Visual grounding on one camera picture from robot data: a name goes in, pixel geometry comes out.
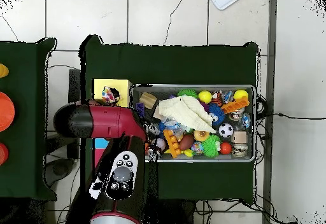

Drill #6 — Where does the green spiky ball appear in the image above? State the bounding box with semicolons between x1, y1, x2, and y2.
177;88;199;99
201;134;221;158

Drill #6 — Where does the plain yellow ball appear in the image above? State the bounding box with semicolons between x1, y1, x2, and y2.
197;90;213;104

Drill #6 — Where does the black and white soccer ball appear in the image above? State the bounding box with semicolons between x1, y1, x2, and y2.
218;123;234;138

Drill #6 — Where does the plain orange ball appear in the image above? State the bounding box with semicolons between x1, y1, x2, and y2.
219;142;232;155

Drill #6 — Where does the cream waffle cloth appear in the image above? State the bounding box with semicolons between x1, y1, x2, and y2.
158;95;217;134

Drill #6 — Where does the dark green table cloth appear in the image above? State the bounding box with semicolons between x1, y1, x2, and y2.
80;34;259;204

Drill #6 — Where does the colourful dotted cloth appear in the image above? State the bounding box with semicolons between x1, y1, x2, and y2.
101;86;120;105

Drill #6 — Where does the neighbouring green cloth table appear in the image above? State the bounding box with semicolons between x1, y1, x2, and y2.
0;37;58;200

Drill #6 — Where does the wooden box with three holes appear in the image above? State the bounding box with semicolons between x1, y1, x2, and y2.
90;78;133;169

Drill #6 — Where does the orange toy brick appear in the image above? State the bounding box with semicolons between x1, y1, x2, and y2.
220;97;250;114

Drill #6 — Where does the yellow plastic toy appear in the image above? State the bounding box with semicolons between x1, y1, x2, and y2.
0;63;10;79

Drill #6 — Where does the white tray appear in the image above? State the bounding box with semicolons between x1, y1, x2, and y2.
208;0;244;11

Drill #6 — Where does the red plastic dish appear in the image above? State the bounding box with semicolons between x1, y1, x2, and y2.
0;142;9;166

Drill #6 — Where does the wooden cube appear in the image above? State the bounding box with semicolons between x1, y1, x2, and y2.
232;130;248;144

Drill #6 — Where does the yellow smiley ball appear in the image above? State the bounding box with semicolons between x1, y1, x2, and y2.
233;89;249;102

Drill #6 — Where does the silver mesh bin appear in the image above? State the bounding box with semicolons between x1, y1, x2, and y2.
130;84;256;163

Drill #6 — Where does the toy burger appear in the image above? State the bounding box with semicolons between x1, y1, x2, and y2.
194;130;210;143

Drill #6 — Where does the black cable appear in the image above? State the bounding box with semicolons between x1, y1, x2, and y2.
254;111;326;121

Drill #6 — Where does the orange plastic bowl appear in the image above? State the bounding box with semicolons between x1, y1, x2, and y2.
0;91;15;132

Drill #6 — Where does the blue spiky ball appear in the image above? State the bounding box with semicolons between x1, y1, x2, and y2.
208;103;226;127

